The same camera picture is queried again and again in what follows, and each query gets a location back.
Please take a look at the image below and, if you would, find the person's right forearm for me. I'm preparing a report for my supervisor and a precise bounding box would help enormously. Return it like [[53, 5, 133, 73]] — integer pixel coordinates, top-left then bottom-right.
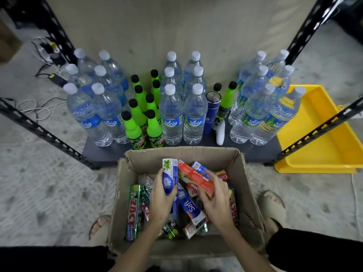
[[220, 224, 277, 272]]

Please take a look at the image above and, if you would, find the dark grey shelf board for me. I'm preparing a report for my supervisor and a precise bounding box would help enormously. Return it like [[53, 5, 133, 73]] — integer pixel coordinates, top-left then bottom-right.
[[82, 130, 282, 168]]

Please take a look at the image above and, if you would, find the cluster of clear water bottles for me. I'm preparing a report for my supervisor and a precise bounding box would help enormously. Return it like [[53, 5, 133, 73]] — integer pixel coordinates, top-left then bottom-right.
[[63, 48, 134, 148], [159, 51, 209, 146], [228, 49, 307, 146]]

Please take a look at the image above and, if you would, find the beige slide sandal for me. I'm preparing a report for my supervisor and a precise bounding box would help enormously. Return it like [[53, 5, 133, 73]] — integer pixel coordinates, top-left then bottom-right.
[[88, 214, 112, 247], [257, 190, 287, 236]]

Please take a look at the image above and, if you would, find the power strip with plugs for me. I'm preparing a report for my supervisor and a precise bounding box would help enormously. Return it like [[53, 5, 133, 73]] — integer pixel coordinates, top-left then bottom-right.
[[40, 39, 67, 66]]

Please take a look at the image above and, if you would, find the person's left forearm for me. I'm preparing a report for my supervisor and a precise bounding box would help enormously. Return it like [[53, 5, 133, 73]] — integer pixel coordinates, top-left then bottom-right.
[[109, 220, 171, 272]]

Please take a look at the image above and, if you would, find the black power adapter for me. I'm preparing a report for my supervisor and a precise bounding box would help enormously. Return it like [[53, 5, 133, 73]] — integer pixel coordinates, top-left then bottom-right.
[[48, 73, 68, 88]]

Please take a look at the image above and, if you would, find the black perforated metal rack post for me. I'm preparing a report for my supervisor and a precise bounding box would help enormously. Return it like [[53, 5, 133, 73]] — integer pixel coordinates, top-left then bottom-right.
[[286, 0, 348, 66], [264, 97, 363, 167], [40, 0, 78, 65], [0, 98, 100, 170]]

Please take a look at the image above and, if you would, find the person's left trouser leg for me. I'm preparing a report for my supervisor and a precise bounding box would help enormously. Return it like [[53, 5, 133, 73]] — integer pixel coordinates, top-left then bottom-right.
[[0, 245, 117, 272]]

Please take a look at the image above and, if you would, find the person's trouser leg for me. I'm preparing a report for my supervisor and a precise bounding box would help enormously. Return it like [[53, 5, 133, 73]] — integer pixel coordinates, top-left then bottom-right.
[[0, 245, 117, 272], [266, 228, 363, 272]]

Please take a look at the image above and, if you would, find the pile of toothpaste boxes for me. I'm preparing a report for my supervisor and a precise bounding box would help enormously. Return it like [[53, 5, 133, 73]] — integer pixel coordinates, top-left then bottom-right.
[[125, 161, 239, 242]]

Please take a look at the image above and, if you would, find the white handheld device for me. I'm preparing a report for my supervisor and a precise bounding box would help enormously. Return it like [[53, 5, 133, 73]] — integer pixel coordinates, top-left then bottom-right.
[[216, 120, 226, 146]]

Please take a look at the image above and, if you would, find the blue white toothpaste carton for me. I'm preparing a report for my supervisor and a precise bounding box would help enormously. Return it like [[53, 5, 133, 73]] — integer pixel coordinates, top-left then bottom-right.
[[162, 158, 179, 221]]

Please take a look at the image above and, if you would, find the brown cardboard box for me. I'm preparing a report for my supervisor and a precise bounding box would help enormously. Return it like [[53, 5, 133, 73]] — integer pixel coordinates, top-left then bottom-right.
[[107, 146, 266, 257]]

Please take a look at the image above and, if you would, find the person's right hand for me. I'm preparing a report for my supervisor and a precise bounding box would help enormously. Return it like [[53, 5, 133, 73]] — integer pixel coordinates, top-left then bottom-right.
[[198, 170, 235, 231]]

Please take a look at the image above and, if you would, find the blue metal tumbler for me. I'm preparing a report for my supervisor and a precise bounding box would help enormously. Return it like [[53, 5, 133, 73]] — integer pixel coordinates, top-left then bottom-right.
[[203, 91, 222, 135]]

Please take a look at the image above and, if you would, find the person's foot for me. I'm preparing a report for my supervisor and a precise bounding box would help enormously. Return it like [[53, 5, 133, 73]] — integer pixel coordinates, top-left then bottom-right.
[[90, 216, 111, 240], [263, 192, 284, 236]]

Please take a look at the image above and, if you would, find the yellow plastic tray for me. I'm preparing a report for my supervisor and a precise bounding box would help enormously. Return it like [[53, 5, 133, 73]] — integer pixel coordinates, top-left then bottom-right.
[[274, 84, 363, 174]]

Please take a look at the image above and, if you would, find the white cable bundle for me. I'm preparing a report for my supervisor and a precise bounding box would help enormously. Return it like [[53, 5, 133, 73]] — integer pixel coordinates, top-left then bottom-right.
[[16, 97, 67, 122]]

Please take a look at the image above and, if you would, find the person's left foot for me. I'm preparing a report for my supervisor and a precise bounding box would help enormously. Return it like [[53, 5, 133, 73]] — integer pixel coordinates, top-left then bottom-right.
[[90, 216, 111, 240]]

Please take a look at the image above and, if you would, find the beige back panel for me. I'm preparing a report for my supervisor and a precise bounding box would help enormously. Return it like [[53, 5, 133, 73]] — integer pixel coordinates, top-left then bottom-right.
[[45, 0, 319, 94]]

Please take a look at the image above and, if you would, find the person's right trouser leg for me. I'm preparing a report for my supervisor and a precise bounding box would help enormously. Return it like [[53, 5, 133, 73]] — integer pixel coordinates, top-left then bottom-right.
[[266, 228, 363, 272]]

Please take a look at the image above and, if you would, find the group of green soda bottles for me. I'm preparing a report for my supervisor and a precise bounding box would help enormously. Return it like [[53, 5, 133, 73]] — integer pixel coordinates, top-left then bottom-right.
[[121, 69, 164, 150]]

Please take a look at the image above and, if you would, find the brown carton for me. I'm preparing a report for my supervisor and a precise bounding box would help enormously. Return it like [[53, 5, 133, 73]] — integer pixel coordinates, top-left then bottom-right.
[[0, 19, 24, 64]]

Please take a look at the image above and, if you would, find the person's left hand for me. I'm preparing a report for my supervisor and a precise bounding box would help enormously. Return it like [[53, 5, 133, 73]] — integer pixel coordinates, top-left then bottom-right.
[[149, 168, 178, 224]]

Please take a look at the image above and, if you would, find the person's right foot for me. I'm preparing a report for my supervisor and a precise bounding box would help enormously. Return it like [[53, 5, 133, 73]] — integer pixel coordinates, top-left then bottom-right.
[[263, 192, 284, 236]]

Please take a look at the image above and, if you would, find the red toothpaste carton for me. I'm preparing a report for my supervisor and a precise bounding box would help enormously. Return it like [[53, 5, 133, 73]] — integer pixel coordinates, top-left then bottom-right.
[[178, 160, 216, 199]]

